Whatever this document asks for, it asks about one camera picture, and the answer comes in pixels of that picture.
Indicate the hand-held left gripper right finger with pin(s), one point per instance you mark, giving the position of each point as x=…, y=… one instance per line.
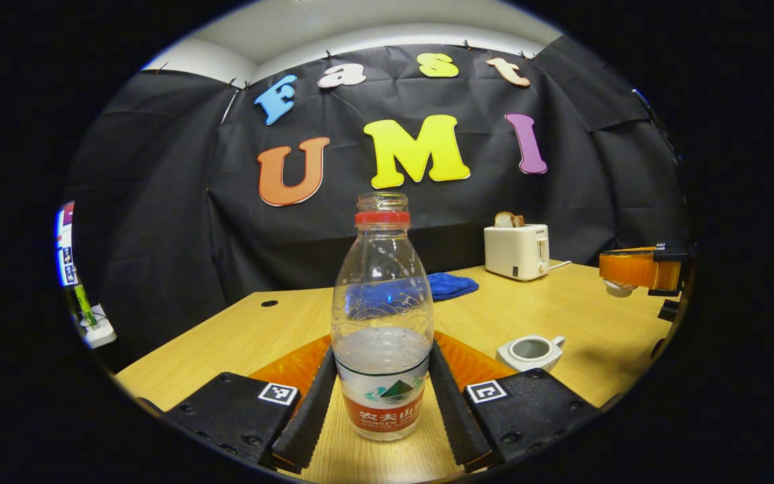
x=457, y=417

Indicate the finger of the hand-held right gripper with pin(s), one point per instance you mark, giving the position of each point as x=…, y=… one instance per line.
x=635, y=269

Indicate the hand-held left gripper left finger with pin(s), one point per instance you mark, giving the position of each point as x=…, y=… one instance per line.
x=310, y=417

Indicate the white teacup lid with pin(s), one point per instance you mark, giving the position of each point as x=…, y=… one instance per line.
x=619, y=290

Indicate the clear plastic water bottle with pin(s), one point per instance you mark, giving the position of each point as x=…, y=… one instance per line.
x=381, y=349

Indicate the white teacup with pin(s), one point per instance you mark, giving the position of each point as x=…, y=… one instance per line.
x=551, y=356

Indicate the small green bottle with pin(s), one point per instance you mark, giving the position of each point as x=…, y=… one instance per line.
x=84, y=306

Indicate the white toaster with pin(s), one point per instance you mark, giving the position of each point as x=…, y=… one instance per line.
x=514, y=252

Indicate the blue folded towel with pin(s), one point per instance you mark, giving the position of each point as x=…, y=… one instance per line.
x=451, y=286

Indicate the toast slice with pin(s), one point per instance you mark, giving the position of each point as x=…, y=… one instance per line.
x=506, y=220

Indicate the computer monitor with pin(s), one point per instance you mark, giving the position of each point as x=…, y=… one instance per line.
x=66, y=255

